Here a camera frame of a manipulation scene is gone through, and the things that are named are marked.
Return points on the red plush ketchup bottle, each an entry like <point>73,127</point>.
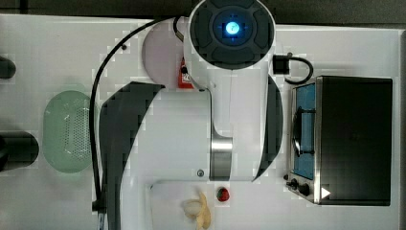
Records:
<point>184,80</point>

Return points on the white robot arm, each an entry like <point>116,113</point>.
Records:
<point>226,127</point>

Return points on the grey oval plate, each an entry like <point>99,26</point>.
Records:
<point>162,54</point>

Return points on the red plush strawberry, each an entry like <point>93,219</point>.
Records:
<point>222,195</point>

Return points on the peeled plush banana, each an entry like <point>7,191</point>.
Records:
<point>198,210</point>

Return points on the green perforated colander basket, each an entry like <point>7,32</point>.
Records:
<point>66,136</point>

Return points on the black steel toaster oven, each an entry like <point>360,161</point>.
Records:
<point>340,141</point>

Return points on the black camera mount lower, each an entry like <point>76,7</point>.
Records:
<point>18,149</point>

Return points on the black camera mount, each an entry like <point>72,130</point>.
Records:
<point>7,68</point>
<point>18,149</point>

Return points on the black camera mount upper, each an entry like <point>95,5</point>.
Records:
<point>7,68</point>

